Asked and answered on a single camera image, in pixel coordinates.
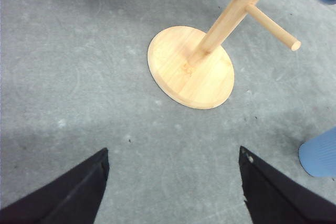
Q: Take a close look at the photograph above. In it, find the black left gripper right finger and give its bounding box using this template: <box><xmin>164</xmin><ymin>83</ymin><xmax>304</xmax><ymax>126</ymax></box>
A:
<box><xmin>238</xmin><ymin>146</ymin><xmax>336</xmax><ymax>224</ymax></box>

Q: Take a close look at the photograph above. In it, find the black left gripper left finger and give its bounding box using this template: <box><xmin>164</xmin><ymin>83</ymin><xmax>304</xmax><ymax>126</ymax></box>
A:
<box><xmin>0</xmin><ymin>148</ymin><xmax>110</xmax><ymax>224</ymax></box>

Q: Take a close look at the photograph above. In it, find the large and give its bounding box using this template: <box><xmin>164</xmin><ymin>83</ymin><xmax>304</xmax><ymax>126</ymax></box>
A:
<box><xmin>298</xmin><ymin>127</ymin><xmax>336</xmax><ymax>178</ymax></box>

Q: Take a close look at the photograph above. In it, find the wooden mug tree stand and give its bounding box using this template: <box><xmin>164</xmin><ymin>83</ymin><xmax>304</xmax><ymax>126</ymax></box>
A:
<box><xmin>148</xmin><ymin>0</ymin><xmax>301</xmax><ymax>110</ymax></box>

